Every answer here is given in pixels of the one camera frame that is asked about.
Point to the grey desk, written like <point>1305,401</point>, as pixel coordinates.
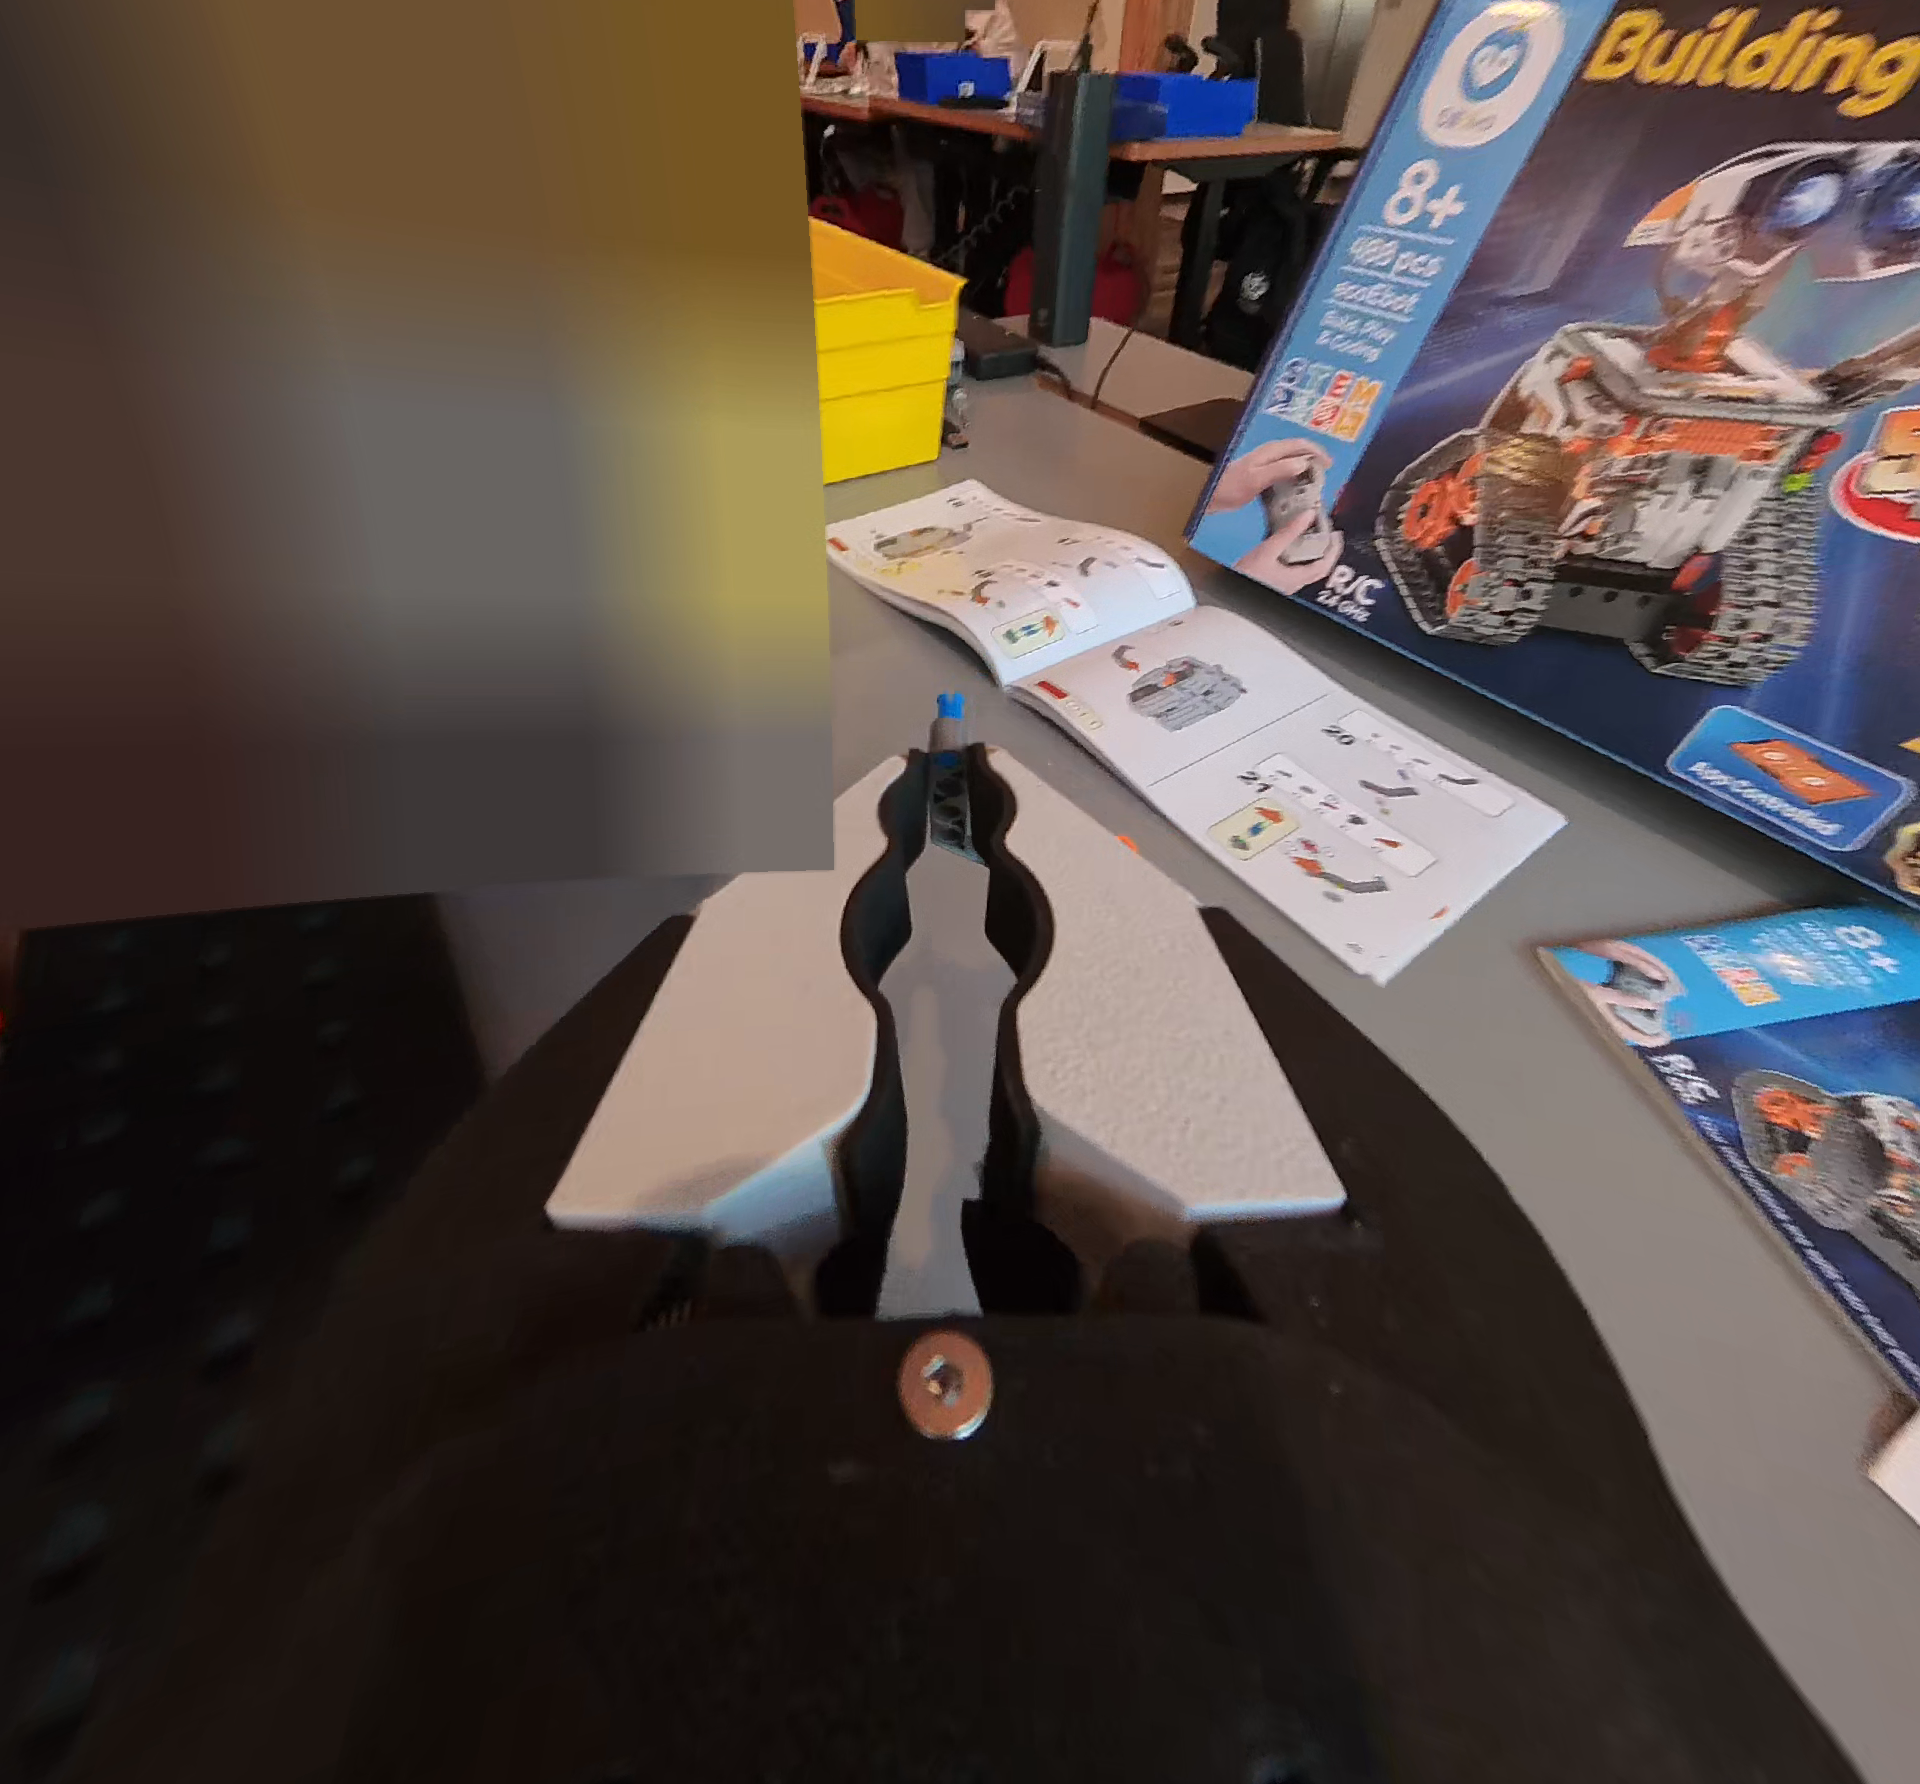
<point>1500,1138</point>

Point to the blue storage bin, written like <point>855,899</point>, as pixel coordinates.
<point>1185,102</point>
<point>952,77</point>

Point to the wooden table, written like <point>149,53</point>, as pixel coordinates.
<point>1170,144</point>

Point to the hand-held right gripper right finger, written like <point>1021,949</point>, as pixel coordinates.
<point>1170,1049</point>

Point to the open white instruction booklet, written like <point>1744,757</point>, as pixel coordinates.
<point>1275,749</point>

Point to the red bag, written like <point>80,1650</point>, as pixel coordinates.
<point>1110,283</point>

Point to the blue cover booklet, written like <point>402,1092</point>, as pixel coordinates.
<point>1771,1107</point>

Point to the grey angled beam piece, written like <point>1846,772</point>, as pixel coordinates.
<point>956,801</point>

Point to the dark teal column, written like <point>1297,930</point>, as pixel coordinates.
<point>1074,210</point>

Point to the yellow storage bin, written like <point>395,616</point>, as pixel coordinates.
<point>879,343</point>

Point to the blue robot kit box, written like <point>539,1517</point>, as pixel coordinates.
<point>1648,464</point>

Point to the black backpack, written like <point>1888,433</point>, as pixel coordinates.
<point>1260,283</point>

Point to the black power adapter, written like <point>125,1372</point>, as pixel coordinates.
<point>997,348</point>

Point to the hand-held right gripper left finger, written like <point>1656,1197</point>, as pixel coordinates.
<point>705,1064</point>

